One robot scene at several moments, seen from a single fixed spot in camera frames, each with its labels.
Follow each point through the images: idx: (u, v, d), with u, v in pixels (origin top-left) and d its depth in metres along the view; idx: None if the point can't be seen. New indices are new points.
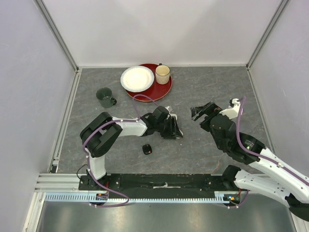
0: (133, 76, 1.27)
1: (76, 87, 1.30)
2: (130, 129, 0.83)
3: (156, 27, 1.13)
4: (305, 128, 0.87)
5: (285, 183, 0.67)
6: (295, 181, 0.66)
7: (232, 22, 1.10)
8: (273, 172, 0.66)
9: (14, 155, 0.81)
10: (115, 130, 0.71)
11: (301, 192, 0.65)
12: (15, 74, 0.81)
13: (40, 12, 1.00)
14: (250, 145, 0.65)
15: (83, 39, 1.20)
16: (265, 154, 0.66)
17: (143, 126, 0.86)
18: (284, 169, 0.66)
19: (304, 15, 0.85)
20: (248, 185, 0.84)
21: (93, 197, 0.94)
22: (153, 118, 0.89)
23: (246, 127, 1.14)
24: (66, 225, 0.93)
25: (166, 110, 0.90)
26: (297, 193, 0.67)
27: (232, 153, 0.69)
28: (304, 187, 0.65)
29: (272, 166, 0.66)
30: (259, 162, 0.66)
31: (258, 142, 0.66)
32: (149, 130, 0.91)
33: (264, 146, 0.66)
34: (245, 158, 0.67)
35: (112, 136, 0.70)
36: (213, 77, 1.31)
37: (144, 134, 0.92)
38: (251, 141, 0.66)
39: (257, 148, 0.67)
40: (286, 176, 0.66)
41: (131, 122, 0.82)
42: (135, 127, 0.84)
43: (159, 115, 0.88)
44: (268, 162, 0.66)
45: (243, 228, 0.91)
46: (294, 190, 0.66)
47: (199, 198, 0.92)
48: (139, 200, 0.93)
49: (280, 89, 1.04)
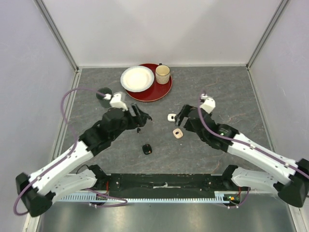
0: (133, 76, 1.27)
1: (76, 87, 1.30)
2: (66, 170, 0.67)
3: (156, 27, 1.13)
4: (305, 128, 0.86)
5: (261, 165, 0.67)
6: (270, 160, 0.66)
7: (232, 22, 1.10)
8: (247, 154, 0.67)
9: (14, 155, 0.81)
10: (33, 196, 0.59)
11: (276, 170, 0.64)
12: (15, 74, 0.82)
13: (40, 12, 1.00)
14: (224, 132, 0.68)
15: (83, 40, 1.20)
16: (239, 137, 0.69)
17: (83, 155, 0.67)
18: (257, 150, 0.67)
19: (303, 15, 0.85)
20: (243, 181, 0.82)
21: (93, 197, 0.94)
22: (104, 128, 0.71)
23: (246, 127, 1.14)
24: (66, 225, 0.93)
25: (118, 115, 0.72)
26: (273, 174, 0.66)
27: (209, 141, 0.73)
28: (278, 165, 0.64)
29: (245, 149, 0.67)
30: (232, 145, 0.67)
31: (231, 129, 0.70)
32: (101, 145, 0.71)
33: (237, 132, 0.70)
34: (221, 144, 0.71)
35: (33, 202, 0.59)
36: (214, 77, 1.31)
37: (96, 151, 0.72)
38: (225, 128, 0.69)
39: (231, 133, 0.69)
40: (261, 157, 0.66)
41: (58, 166, 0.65)
42: (70, 166, 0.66)
43: (108, 122, 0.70)
44: (241, 144, 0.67)
45: (243, 228, 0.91)
46: (270, 169, 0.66)
47: (199, 198, 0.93)
48: (139, 200, 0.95)
49: (280, 89, 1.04)
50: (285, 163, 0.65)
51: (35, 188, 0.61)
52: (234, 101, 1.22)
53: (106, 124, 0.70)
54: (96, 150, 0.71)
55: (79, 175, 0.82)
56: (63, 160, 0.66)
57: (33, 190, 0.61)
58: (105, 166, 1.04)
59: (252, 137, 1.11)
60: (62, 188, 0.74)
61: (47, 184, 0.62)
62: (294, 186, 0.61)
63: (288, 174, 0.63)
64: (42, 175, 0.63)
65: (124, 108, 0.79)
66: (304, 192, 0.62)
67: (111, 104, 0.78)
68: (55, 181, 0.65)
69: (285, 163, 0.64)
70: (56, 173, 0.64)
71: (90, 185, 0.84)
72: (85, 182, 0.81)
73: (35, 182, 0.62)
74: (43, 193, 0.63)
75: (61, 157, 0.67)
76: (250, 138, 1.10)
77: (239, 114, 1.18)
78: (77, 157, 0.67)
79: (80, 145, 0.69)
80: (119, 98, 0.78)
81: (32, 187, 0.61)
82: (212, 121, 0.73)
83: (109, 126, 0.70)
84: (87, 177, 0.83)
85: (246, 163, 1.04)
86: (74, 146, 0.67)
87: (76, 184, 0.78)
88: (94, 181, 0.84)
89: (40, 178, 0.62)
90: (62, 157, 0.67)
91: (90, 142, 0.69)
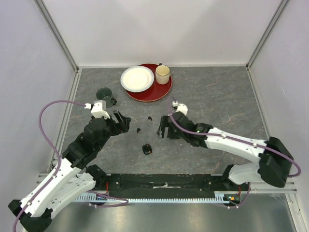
0: (133, 76, 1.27)
1: (76, 87, 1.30)
2: (56, 189, 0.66)
3: (156, 27, 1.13)
4: (305, 128, 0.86)
5: (235, 151, 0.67)
6: (240, 144, 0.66)
7: (232, 22, 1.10)
8: (221, 144, 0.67)
9: (14, 155, 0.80)
10: (27, 222, 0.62)
11: (248, 152, 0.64)
12: (15, 74, 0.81)
13: (40, 12, 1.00)
14: (200, 129, 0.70)
15: (83, 40, 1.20)
16: (214, 131, 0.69)
17: (69, 172, 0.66)
18: (228, 138, 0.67)
19: (303, 15, 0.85)
20: (238, 177, 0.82)
21: (93, 197, 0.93)
22: (87, 140, 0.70)
23: (246, 127, 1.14)
24: (66, 225, 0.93)
25: (101, 125, 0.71)
26: (248, 156, 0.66)
27: (189, 140, 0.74)
28: (248, 147, 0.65)
29: (219, 139, 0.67)
30: (207, 139, 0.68)
31: (206, 126, 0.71)
32: (87, 158, 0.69)
33: (212, 126, 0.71)
34: (200, 142, 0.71)
35: (29, 226, 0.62)
36: (213, 77, 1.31)
37: (83, 165, 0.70)
38: (201, 126, 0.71)
39: (206, 128, 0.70)
40: (231, 143, 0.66)
41: (46, 187, 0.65)
42: (58, 185, 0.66)
43: (91, 134, 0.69)
44: (214, 136, 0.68)
45: (243, 228, 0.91)
46: (243, 153, 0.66)
47: (199, 198, 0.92)
48: (139, 200, 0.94)
49: (280, 89, 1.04)
50: (253, 143, 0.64)
51: (27, 213, 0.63)
52: (234, 101, 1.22)
53: (89, 136, 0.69)
54: (82, 164, 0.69)
55: (76, 182, 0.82)
56: (49, 182, 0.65)
57: (25, 216, 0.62)
58: (105, 166, 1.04)
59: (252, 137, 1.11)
60: (59, 201, 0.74)
61: (38, 208, 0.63)
62: (267, 166, 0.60)
63: (258, 153, 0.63)
64: (32, 200, 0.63)
65: (105, 117, 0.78)
66: (280, 169, 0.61)
67: (93, 114, 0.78)
68: (47, 202, 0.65)
69: (252, 144, 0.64)
70: (45, 195, 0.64)
71: (90, 188, 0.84)
72: (82, 188, 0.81)
73: (27, 208, 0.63)
74: (38, 215, 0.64)
75: (47, 178, 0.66)
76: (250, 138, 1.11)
77: (239, 114, 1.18)
78: (63, 176, 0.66)
79: (64, 163, 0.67)
80: (101, 107, 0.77)
81: (25, 212, 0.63)
82: (192, 122, 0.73)
83: (92, 137, 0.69)
84: (84, 182, 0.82)
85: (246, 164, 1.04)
86: (58, 165, 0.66)
87: (74, 193, 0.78)
88: (93, 183, 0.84)
89: (31, 203, 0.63)
90: (48, 178, 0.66)
91: (75, 157, 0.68)
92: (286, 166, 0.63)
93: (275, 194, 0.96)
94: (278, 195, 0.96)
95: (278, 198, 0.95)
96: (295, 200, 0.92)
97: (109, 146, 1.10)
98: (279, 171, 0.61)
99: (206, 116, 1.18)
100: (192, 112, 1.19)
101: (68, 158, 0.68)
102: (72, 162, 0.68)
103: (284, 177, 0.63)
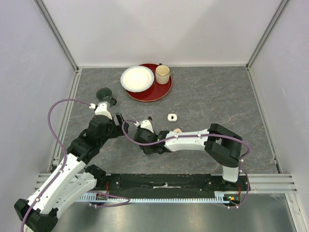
0: (133, 76, 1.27)
1: (76, 87, 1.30)
2: (63, 185, 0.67)
3: (155, 27, 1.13)
4: (305, 128, 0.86)
5: (187, 145, 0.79)
6: (189, 138, 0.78)
7: (231, 22, 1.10)
8: (177, 144, 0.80)
9: (14, 154, 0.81)
10: (36, 218, 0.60)
11: (196, 144, 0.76)
12: (14, 74, 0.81)
13: (40, 12, 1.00)
14: (159, 137, 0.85)
15: (83, 40, 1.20)
16: (169, 135, 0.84)
17: (75, 166, 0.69)
18: (180, 137, 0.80)
19: (303, 14, 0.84)
20: (229, 174, 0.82)
21: (93, 197, 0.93)
22: (91, 135, 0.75)
23: (246, 127, 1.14)
24: (67, 225, 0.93)
25: (104, 120, 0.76)
26: (198, 148, 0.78)
27: (154, 150, 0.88)
28: (196, 139, 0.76)
29: (175, 141, 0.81)
30: (167, 143, 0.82)
31: (164, 133, 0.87)
32: (91, 152, 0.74)
33: (168, 132, 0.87)
34: (163, 149, 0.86)
35: (38, 224, 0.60)
36: (214, 77, 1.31)
37: (88, 159, 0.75)
38: (159, 134, 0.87)
39: (164, 136, 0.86)
40: (184, 139, 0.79)
41: (53, 182, 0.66)
42: (65, 180, 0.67)
43: (96, 127, 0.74)
44: (170, 139, 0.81)
45: (243, 228, 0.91)
46: (194, 146, 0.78)
47: (199, 198, 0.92)
48: (139, 200, 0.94)
49: (280, 89, 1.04)
50: (198, 135, 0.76)
51: (36, 210, 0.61)
52: (234, 101, 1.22)
53: (94, 130, 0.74)
54: (87, 158, 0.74)
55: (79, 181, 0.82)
56: (56, 177, 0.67)
57: (35, 212, 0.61)
58: (105, 166, 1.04)
59: (252, 137, 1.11)
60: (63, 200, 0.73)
61: (47, 203, 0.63)
62: (212, 150, 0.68)
63: (203, 142, 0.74)
64: (40, 195, 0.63)
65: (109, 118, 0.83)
66: (226, 149, 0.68)
67: (96, 114, 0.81)
68: (54, 198, 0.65)
69: (197, 135, 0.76)
70: (53, 190, 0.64)
71: (91, 187, 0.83)
72: (85, 186, 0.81)
73: (35, 205, 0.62)
74: (46, 212, 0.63)
75: (54, 174, 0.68)
76: (250, 138, 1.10)
77: (239, 114, 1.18)
78: (70, 170, 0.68)
79: (70, 158, 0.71)
80: (105, 107, 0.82)
81: (34, 210, 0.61)
82: (154, 134, 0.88)
83: (96, 131, 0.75)
84: (86, 181, 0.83)
85: (246, 163, 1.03)
86: (64, 160, 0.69)
87: (78, 191, 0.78)
88: (94, 181, 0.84)
89: (39, 200, 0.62)
90: (55, 174, 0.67)
91: (79, 151, 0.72)
92: (237, 147, 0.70)
93: (275, 194, 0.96)
94: (278, 195, 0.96)
95: (278, 197, 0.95)
96: (295, 200, 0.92)
97: (109, 146, 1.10)
98: (228, 152, 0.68)
99: (206, 116, 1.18)
100: (193, 112, 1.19)
101: (73, 153, 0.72)
102: (77, 156, 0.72)
103: (237, 157, 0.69)
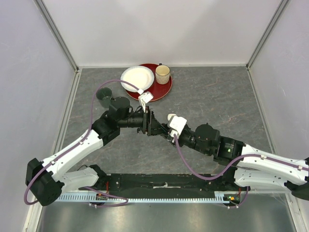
0: (133, 76, 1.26)
1: (76, 87, 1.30)
2: (78, 157, 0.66)
3: (155, 26, 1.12)
4: (305, 128, 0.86)
5: (274, 171, 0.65)
6: (282, 166, 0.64)
7: (231, 22, 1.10)
8: (259, 165, 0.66)
9: (14, 154, 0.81)
10: (47, 180, 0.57)
11: (290, 175, 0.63)
12: (14, 73, 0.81)
13: (40, 11, 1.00)
14: (231, 147, 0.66)
15: (83, 40, 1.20)
16: (248, 152, 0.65)
17: (94, 142, 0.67)
18: (268, 159, 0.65)
19: (304, 14, 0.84)
20: (248, 182, 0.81)
21: (93, 197, 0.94)
22: (111, 117, 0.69)
23: (246, 127, 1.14)
24: (66, 225, 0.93)
25: (125, 104, 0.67)
26: (289, 178, 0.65)
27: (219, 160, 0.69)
28: (293, 170, 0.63)
29: (257, 161, 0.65)
30: (243, 161, 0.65)
31: (236, 142, 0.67)
32: (111, 134, 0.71)
33: (243, 144, 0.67)
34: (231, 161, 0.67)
35: (46, 188, 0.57)
36: (213, 77, 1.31)
37: (106, 140, 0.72)
38: (231, 143, 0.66)
39: (238, 149, 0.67)
40: (272, 165, 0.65)
41: (71, 151, 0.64)
42: (82, 152, 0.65)
43: (115, 112, 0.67)
44: (251, 157, 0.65)
45: (243, 228, 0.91)
46: (283, 174, 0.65)
47: (199, 198, 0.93)
48: (139, 200, 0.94)
49: (280, 89, 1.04)
50: (298, 166, 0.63)
51: (49, 172, 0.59)
52: (234, 101, 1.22)
53: (113, 113, 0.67)
54: (106, 139, 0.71)
55: (84, 171, 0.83)
56: (75, 146, 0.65)
57: (47, 174, 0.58)
58: (105, 166, 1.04)
59: (252, 137, 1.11)
60: (69, 179, 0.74)
61: (61, 168, 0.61)
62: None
63: (303, 176, 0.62)
64: (56, 159, 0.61)
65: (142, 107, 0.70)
66: None
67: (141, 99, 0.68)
68: (67, 167, 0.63)
69: (298, 167, 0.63)
70: (70, 158, 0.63)
71: (91, 183, 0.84)
72: (89, 178, 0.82)
73: (49, 167, 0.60)
74: (55, 178, 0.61)
75: (73, 143, 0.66)
76: (250, 138, 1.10)
77: (239, 114, 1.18)
78: (89, 144, 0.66)
79: (92, 133, 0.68)
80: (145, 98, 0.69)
81: (47, 172, 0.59)
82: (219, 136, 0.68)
83: (116, 115, 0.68)
84: (90, 173, 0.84)
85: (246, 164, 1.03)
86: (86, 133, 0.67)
87: (82, 179, 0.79)
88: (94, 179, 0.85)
89: (54, 163, 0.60)
90: (74, 144, 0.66)
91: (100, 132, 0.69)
92: None
93: (275, 194, 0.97)
94: (278, 195, 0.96)
95: (278, 198, 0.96)
96: (295, 200, 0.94)
97: (109, 146, 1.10)
98: None
99: (206, 116, 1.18)
100: (192, 111, 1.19)
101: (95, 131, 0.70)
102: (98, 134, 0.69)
103: None
